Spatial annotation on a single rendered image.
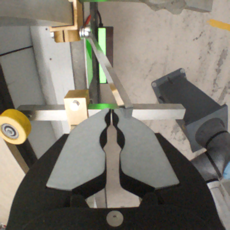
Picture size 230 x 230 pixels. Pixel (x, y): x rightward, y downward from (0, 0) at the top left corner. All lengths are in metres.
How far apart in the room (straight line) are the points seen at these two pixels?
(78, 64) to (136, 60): 0.77
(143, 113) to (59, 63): 0.35
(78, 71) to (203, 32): 1.13
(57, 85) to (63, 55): 0.12
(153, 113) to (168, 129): 1.25
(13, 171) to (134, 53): 1.05
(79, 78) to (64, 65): 0.11
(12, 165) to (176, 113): 0.48
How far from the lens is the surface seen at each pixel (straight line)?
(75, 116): 0.33
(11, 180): 0.57
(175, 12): 0.28
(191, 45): 1.31
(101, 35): 0.41
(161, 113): 0.35
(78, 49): 0.43
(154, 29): 1.16
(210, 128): 0.79
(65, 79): 0.55
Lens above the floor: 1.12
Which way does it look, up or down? 57 degrees down
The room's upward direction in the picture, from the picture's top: 176 degrees clockwise
